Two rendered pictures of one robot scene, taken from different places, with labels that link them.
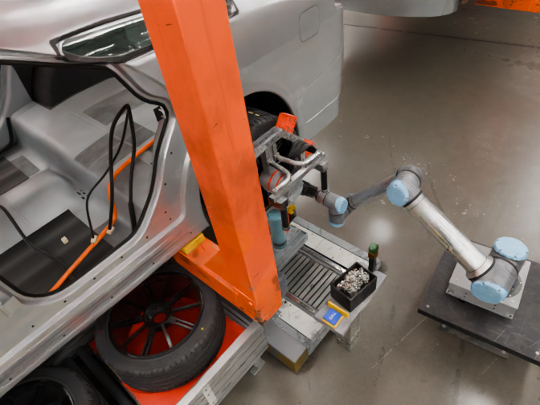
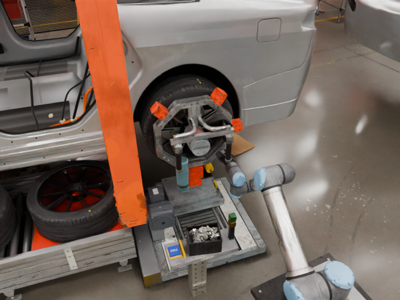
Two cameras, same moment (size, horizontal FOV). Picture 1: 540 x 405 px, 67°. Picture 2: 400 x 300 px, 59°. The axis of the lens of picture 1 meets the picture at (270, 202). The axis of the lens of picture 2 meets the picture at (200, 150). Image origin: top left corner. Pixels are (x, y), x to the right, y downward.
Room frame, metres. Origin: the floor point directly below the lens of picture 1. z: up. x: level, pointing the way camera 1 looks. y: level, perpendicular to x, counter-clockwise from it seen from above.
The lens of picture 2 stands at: (-0.10, -0.90, 2.21)
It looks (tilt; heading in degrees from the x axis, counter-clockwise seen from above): 37 degrees down; 24
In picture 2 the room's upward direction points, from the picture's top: 1 degrees counter-clockwise
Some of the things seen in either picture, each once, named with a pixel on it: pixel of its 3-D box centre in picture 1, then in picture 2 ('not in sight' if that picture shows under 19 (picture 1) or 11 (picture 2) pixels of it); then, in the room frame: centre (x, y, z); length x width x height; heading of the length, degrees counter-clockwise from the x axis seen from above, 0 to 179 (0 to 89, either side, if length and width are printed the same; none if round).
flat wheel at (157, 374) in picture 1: (162, 322); (78, 198); (1.23, 0.69, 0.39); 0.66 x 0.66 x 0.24
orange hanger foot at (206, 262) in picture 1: (209, 255); not in sight; (1.39, 0.36, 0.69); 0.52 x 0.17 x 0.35; 42
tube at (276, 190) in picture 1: (272, 170); (183, 123); (1.57, -0.04, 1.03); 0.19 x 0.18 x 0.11; 42
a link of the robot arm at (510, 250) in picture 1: (506, 258); (334, 281); (1.13, -1.10, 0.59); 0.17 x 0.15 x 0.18; 132
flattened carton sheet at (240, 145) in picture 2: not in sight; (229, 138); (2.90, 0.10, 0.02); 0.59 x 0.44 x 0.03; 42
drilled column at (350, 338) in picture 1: (348, 322); (196, 270); (1.14, -0.31, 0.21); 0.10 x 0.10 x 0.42; 42
